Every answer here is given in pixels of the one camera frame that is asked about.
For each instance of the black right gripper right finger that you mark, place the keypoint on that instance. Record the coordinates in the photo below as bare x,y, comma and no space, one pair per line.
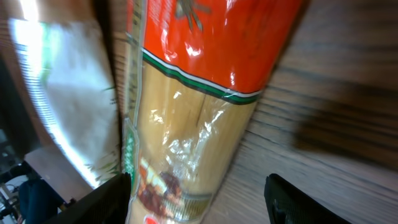
287,204

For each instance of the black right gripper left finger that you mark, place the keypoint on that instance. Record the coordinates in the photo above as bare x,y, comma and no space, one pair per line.
106,204

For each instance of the red spaghetti packet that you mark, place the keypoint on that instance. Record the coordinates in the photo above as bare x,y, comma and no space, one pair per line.
195,71

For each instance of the white tube gold cap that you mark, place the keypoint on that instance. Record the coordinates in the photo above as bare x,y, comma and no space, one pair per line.
68,78

